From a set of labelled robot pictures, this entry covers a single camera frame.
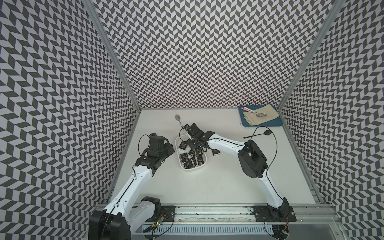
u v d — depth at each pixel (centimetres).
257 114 115
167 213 72
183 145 96
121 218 39
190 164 86
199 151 91
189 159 88
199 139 73
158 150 62
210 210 75
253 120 109
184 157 89
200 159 89
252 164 55
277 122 108
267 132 102
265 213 74
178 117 112
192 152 91
